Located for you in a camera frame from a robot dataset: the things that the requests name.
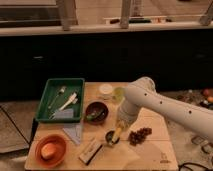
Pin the orange plastic bowl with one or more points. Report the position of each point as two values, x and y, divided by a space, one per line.
57 159

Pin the bunch of dark grapes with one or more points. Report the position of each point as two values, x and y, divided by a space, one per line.
139 136

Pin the wooden block with label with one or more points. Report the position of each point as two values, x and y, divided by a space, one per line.
90 151

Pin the green plastic tray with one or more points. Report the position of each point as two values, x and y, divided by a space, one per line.
51 88

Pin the small metal cup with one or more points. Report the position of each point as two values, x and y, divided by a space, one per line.
108 138

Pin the light green cup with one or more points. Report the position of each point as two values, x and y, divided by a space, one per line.
118 94

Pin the orange fruit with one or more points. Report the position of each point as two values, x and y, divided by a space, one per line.
48 151

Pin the grey sponge in tray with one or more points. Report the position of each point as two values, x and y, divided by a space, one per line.
64 114

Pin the yellow banana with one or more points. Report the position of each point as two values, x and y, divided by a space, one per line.
116 135

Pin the white utensil in tray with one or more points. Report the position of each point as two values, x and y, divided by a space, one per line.
72 98

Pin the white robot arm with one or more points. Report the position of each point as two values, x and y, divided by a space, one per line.
142 94

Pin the white round container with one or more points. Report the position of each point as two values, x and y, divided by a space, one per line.
105 91

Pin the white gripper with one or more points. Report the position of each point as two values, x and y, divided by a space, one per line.
124 120

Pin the dark brown bowl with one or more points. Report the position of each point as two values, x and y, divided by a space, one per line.
96 113

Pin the metal spoon in tray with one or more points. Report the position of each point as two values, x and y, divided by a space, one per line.
60 92

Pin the grey folded cloth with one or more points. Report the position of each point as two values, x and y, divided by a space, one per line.
74 132

